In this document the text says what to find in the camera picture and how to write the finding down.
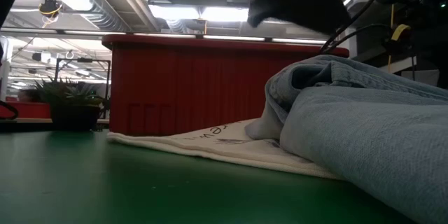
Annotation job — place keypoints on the small potted succulent plant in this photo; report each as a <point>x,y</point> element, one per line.
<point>73,112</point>

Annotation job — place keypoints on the black round ceiling device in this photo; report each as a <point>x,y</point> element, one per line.
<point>50,7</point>

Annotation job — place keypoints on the grey flat panel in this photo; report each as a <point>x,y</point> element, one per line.
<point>420,77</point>

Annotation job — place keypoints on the green table mat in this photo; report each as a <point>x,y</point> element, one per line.
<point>140,189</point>

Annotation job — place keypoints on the red plastic laundry basket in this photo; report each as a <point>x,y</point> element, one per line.
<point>192,87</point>

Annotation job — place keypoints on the person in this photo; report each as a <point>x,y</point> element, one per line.
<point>28,96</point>

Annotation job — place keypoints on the cream printed tote bag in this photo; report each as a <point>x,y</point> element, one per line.
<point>217,147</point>

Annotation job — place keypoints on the red bench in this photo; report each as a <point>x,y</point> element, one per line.
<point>35,110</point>

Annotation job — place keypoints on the light blue denim jeans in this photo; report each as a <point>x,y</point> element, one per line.
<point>367,140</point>

